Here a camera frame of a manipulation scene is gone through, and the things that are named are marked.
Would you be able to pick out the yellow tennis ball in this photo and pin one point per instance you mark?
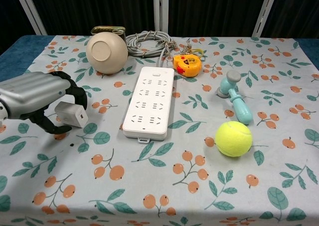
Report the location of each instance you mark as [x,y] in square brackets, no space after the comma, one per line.
[233,139]

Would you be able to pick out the black pleated curtain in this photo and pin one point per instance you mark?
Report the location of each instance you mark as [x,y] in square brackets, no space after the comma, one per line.
[10,12]
[211,9]
[87,7]
[299,9]

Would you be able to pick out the teal handheld fan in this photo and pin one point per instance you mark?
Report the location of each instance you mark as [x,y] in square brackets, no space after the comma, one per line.
[241,111]

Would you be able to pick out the floral fruit print tablecloth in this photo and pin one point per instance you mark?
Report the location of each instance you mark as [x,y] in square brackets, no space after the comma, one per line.
[174,186]

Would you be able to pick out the yellow orange tape measure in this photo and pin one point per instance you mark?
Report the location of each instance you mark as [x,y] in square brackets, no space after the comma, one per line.
[189,66]

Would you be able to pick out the beige bowl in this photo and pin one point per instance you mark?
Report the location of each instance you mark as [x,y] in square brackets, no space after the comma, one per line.
[107,53]

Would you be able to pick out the gold tin can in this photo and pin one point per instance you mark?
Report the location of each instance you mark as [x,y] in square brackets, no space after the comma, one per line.
[99,30]

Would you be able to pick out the white charger adapter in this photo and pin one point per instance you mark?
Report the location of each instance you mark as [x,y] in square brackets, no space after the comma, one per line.
[72,114]

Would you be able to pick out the white metal frame post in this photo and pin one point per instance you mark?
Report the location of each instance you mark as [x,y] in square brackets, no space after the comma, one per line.
[157,9]
[265,12]
[30,9]

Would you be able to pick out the white power strip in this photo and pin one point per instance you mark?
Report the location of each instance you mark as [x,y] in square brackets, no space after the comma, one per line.
[149,106]

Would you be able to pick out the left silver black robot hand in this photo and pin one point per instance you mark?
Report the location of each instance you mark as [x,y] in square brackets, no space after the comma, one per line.
[32,91]

